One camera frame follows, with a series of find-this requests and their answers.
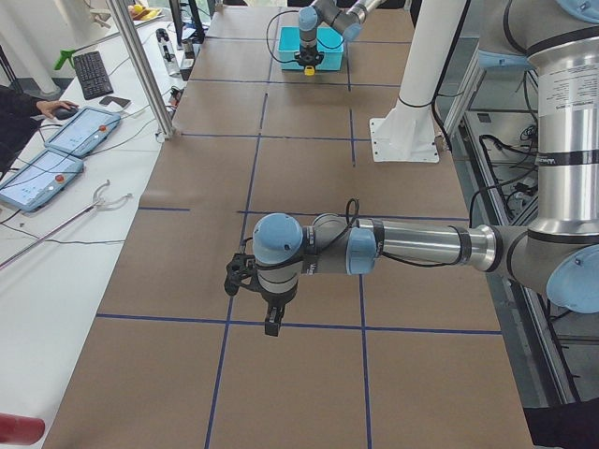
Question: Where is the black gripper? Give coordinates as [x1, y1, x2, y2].
[261, 289, 296, 336]
[294, 47, 324, 66]

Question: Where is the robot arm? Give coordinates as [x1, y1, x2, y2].
[239, 1, 598, 337]
[294, 0, 384, 68]

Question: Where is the operator hand on mouse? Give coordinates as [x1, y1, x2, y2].
[36, 100, 79, 119]

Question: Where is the teal plastic storage bin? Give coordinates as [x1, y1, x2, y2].
[277, 26, 345, 73]

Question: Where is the black smartphone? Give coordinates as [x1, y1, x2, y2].
[99, 95, 131, 109]

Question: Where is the long reach grabber stick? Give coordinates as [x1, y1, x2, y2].
[0, 180, 135, 271]

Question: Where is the black keyboard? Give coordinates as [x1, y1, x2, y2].
[73, 51, 113, 100]

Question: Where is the far teach pendant tablet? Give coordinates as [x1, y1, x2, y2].
[44, 107, 122, 157]

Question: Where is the teach pendant tablet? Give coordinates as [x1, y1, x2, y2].
[44, 107, 122, 157]
[1, 149, 83, 212]

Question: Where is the black computer mouse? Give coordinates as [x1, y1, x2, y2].
[53, 107, 79, 121]

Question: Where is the near teach pendant tablet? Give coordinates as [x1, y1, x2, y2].
[1, 149, 83, 212]

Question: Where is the red cylinder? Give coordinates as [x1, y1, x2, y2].
[0, 413, 46, 445]

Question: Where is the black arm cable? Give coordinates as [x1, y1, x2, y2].
[265, 11, 347, 65]

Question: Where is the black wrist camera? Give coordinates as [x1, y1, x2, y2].
[224, 253, 259, 297]

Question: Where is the white camera stand post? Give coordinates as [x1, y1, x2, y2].
[370, 0, 469, 163]

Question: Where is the aluminium frame post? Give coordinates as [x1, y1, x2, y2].
[106, 0, 175, 140]

